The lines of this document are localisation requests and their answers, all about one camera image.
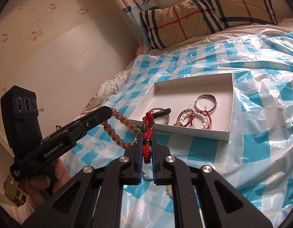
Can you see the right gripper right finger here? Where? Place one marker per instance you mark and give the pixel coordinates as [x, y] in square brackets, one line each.
[201, 196]

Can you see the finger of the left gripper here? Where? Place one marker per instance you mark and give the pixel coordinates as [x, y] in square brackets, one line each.
[94, 118]

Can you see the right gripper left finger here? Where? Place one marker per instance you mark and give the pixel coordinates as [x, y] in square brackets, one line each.
[92, 197]

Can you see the white sleeve forearm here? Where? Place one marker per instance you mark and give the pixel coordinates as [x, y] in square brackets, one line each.
[19, 214]

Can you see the person's left hand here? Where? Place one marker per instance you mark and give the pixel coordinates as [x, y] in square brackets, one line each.
[35, 184]

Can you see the blue white checkered plastic sheet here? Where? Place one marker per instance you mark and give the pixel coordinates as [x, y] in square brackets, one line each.
[258, 158]

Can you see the white shallow cardboard tray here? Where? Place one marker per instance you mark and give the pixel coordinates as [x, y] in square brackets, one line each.
[179, 95]

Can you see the left plaid pillow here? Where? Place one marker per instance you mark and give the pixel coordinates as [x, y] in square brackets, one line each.
[185, 20]

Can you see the plaid pillow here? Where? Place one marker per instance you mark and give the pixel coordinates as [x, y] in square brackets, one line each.
[185, 20]
[231, 13]

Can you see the right plaid pillow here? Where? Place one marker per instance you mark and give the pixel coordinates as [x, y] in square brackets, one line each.
[231, 13]

